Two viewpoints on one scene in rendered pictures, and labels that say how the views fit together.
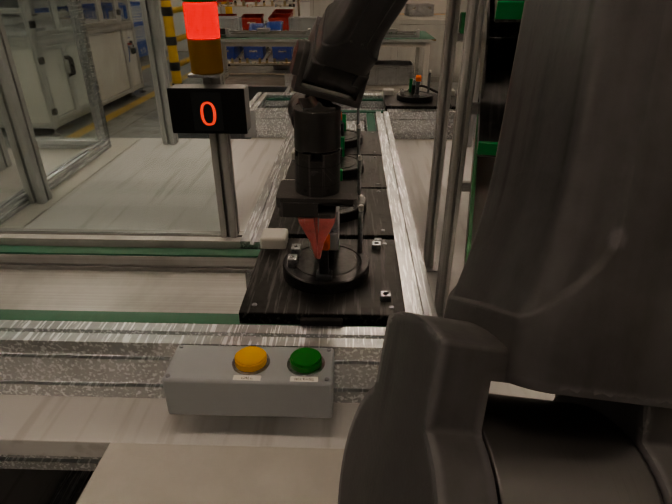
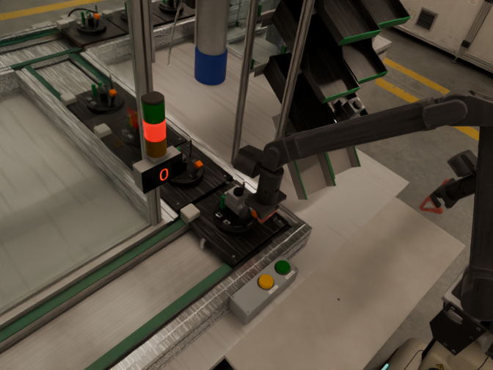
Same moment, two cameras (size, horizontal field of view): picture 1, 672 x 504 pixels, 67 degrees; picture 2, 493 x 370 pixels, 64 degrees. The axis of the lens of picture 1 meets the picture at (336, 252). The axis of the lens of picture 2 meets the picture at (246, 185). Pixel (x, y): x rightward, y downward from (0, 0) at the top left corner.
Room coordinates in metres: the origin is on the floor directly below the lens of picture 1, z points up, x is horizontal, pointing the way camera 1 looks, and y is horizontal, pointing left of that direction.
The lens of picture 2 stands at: (0.24, 0.63, 1.91)
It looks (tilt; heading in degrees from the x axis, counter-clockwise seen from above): 45 degrees down; 307
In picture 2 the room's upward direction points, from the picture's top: 9 degrees clockwise
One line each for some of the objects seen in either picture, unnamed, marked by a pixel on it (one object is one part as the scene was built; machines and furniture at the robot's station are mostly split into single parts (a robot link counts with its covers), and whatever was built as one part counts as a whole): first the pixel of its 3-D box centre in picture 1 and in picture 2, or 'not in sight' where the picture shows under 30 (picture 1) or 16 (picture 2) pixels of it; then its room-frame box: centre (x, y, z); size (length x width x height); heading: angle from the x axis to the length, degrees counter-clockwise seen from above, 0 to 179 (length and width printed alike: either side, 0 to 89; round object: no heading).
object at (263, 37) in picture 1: (318, 68); not in sight; (6.21, 0.20, 0.45); 2.50 x 0.92 x 0.91; 88
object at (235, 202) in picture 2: (325, 218); (235, 196); (0.73, 0.02, 1.06); 0.08 x 0.04 x 0.07; 178
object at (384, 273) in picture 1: (326, 276); (234, 219); (0.72, 0.02, 0.96); 0.24 x 0.24 x 0.02; 88
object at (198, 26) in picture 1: (201, 20); (154, 126); (0.84, 0.20, 1.33); 0.05 x 0.05 x 0.05
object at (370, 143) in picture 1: (338, 127); not in sight; (1.46, -0.01, 1.01); 0.24 x 0.24 x 0.13; 88
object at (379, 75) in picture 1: (386, 72); not in sight; (6.28, -0.59, 0.40); 0.61 x 0.41 x 0.22; 86
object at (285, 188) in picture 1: (317, 175); (267, 193); (0.62, 0.02, 1.17); 0.10 x 0.07 x 0.07; 89
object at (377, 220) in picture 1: (332, 189); (183, 163); (0.98, 0.01, 1.01); 0.24 x 0.24 x 0.13; 88
